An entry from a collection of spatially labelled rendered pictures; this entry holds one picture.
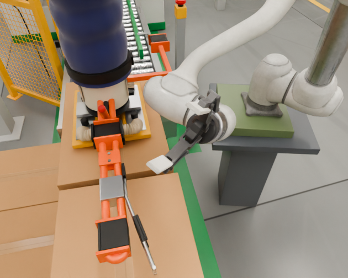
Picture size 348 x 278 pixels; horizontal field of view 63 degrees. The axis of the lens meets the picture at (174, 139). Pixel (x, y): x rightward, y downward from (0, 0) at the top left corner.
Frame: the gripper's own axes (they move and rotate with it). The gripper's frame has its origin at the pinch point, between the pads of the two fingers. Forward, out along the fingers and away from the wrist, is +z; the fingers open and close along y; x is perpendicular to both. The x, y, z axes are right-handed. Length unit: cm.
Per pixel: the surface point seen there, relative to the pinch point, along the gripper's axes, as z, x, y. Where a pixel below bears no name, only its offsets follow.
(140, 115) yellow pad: -52, 29, 21
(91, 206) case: -22, 15, 43
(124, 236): -4.6, -2.2, 27.7
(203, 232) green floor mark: -118, -23, 82
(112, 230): -4.5, 0.9, 28.9
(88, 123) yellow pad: -41, 41, 32
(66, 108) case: -49, 58, 38
